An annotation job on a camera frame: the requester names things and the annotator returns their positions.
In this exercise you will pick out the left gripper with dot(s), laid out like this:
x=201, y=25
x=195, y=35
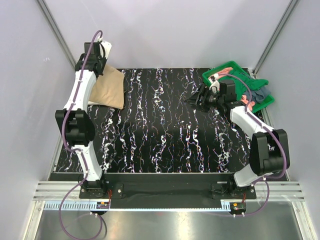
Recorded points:
x=104, y=60

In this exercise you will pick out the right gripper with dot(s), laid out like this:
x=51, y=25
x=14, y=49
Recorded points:
x=194, y=100

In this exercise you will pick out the beige t-shirt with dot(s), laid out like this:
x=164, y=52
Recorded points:
x=109, y=89

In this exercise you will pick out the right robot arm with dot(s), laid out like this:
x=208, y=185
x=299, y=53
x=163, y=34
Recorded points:
x=269, y=150

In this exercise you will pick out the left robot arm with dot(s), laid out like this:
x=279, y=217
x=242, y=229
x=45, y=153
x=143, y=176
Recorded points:
x=76, y=128

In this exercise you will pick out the pink t-shirt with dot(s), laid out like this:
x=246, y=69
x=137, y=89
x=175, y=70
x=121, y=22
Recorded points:
x=225, y=72

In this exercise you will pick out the green t-shirt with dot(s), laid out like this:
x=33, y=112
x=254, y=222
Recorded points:
x=240, y=88

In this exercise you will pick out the grey t-shirt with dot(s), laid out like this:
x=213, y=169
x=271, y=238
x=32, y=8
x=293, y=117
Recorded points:
x=257, y=96

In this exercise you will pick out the green plastic bin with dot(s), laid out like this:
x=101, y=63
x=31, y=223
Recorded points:
x=257, y=107

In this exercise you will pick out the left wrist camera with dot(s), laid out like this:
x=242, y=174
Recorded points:
x=99, y=48

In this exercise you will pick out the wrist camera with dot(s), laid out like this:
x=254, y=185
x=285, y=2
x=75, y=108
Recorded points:
x=214, y=83
x=99, y=48

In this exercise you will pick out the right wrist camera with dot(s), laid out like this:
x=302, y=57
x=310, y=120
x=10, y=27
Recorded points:
x=214, y=83

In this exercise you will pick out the left aluminium frame post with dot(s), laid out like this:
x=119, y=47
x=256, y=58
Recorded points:
x=49, y=17

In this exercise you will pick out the aluminium frame post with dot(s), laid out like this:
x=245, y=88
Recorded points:
x=276, y=34
x=49, y=17

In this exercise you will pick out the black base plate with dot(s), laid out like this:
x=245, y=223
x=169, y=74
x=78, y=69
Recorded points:
x=180, y=188

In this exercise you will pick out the right aluminium frame post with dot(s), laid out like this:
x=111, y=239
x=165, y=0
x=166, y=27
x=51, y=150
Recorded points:
x=276, y=34

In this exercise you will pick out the white slotted cable duct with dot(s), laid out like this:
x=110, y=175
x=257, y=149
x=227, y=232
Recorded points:
x=94, y=205

